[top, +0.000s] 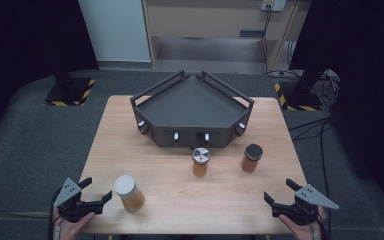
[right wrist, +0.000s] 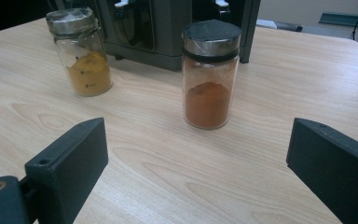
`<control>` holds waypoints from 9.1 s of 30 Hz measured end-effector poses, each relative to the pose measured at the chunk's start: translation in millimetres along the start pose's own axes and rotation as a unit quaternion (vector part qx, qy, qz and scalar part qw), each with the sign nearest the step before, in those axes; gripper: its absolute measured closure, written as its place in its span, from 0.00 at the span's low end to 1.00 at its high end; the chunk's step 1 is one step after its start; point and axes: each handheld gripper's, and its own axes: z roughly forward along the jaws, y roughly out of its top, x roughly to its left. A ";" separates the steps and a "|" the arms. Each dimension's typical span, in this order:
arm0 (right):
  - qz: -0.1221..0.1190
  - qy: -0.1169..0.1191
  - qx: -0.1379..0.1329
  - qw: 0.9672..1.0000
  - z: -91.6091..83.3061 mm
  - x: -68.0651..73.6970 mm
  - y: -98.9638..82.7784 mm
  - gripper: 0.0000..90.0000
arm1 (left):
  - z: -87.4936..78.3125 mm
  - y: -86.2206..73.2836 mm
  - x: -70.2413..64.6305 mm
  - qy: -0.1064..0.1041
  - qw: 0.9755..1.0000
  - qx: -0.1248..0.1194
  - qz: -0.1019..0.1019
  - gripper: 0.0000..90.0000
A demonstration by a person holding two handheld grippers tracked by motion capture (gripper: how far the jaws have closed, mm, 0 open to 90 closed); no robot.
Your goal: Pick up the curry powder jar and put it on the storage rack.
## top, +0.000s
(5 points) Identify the person's right hand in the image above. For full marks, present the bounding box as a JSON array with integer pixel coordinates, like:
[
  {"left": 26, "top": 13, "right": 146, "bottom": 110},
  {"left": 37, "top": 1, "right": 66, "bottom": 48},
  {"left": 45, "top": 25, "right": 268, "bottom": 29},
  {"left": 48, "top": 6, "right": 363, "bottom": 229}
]
[{"left": 278, "top": 206, "right": 326, "bottom": 240}]

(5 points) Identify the white power outlet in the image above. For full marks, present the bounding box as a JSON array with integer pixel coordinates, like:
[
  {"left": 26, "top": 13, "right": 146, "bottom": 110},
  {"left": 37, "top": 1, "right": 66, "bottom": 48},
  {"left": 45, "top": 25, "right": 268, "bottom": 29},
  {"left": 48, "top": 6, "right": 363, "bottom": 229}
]
[{"left": 260, "top": 0, "right": 288, "bottom": 13}]

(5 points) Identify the black cable from outlet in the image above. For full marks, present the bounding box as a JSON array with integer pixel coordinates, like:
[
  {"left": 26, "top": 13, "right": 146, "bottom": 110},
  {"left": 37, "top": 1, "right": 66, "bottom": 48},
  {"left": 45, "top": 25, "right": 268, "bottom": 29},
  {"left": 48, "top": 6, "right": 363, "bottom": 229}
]
[{"left": 259, "top": 6, "right": 301, "bottom": 79}]

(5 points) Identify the black floor cable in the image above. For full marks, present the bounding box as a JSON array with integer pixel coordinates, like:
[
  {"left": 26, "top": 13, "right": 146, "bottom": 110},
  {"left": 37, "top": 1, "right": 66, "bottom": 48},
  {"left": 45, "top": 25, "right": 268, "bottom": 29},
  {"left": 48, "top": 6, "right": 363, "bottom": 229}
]
[{"left": 287, "top": 116, "right": 333, "bottom": 214}]

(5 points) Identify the white panel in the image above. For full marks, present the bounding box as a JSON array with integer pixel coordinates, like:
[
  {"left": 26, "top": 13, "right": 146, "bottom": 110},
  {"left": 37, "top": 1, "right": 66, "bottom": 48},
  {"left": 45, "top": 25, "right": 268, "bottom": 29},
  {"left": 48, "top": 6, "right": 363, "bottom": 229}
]
[{"left": 78, "top": 0, "right": 153, "bottom": 63}]

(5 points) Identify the white lid spice jar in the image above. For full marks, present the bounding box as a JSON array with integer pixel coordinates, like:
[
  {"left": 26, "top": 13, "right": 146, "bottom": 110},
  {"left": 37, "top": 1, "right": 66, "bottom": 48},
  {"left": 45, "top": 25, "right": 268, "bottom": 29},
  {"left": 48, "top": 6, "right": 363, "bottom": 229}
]
[{"left": 113, "top": 174, "right": 146, "bottom": 214}]

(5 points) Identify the person's left hand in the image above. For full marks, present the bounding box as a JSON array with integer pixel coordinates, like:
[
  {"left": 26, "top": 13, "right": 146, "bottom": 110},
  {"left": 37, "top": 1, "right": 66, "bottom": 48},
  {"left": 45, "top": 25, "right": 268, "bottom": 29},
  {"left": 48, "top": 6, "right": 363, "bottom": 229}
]
[{"left": 51, "top": 208, "right": 96, "bottom": 240}]

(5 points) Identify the silver lid spice jar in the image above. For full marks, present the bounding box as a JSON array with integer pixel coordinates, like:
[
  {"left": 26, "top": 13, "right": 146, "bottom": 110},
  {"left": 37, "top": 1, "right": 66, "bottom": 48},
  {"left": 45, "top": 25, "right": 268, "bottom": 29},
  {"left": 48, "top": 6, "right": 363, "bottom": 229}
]
[{"left": 191, "top": 147, "right": 211, "bottom": 178}]

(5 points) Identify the black lid spice jar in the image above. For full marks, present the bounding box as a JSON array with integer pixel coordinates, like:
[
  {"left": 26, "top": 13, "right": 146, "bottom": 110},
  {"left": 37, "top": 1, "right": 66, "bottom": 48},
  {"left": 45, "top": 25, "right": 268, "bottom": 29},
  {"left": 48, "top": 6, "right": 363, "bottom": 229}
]
[{"left": 240, "top": 143, "right": 264, "bottom": 173}]

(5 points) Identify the dark grey corner rack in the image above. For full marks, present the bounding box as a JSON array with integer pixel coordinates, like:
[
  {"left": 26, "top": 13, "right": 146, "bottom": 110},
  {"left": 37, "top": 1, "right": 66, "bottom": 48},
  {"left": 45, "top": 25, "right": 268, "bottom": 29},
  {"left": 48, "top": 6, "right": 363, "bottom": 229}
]
[{"left": 129, "top": 69, "right": 255, "bottom": 149}]

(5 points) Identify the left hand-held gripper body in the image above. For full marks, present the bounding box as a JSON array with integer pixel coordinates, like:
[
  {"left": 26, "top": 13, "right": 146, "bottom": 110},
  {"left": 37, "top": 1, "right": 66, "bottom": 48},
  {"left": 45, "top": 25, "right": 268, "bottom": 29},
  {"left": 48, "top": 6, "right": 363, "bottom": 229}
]
[{"left": 53, "top": 177, "right": 105, "bottom": 224}]

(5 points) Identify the black stand with striped base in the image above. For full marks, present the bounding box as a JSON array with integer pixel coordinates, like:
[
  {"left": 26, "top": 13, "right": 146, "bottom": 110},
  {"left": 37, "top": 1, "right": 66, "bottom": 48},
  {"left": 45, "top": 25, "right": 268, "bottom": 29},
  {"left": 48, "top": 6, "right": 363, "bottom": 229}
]
[
  {"left": 274, "top": 59, "right": 334, "bottom": 112},
  {"left": 44, "top": 59, "right": 97, "bottom": 107}
]

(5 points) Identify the tangled black cable bundle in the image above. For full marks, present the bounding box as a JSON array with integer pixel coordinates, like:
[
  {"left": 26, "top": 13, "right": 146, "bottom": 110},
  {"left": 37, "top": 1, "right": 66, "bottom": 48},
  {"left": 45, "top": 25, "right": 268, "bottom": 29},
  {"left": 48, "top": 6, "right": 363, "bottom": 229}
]
[{"left": 313, "top": 68, "right": 342, "bottom": 108}]

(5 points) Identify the black curtain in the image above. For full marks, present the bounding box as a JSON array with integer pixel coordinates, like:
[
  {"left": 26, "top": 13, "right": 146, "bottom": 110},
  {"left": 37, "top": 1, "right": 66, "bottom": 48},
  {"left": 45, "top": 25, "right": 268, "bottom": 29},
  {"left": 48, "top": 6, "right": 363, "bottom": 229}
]
[
  {"left": 288, "top": 0, "right": 384, "bottom": 218},
  {"left": 0, "top": 0, "right": 99, "bottom": 148}
]

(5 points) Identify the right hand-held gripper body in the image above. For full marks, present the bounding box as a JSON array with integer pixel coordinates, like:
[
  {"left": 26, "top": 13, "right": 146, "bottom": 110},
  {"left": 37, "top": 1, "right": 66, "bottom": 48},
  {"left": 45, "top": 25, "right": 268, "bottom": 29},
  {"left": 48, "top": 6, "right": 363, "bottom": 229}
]
[{"left": 272, "top": 184, "right": 340, "bottom": 226}]

